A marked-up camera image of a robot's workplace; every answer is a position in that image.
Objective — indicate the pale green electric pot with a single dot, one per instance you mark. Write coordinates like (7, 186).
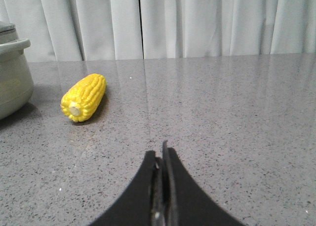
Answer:
(16, 83)

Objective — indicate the white curtain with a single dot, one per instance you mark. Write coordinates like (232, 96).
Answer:
(73, 30)

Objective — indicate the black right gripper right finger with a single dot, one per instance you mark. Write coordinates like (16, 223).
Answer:
(186, 203)

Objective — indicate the glass pot lid steel rim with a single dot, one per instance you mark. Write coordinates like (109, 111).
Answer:
(7, 32)

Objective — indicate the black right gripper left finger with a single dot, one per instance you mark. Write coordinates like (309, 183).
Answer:
(141, 202)

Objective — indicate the yellow corn cob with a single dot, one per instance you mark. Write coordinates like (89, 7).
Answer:
(81, 101)

